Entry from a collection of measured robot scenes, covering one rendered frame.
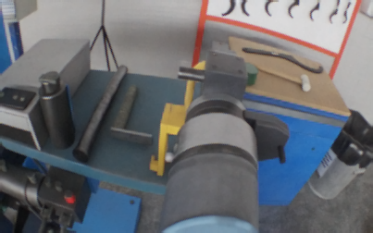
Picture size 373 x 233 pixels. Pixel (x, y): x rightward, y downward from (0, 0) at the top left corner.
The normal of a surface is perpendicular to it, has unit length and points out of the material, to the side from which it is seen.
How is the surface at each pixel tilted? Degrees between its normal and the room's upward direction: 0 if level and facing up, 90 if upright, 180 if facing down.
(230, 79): 90
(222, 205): 2
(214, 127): 13
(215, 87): 90
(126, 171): 0
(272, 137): 90
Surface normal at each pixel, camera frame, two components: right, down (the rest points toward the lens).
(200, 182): -0.26, -0.75
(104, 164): 0.13, -0.75
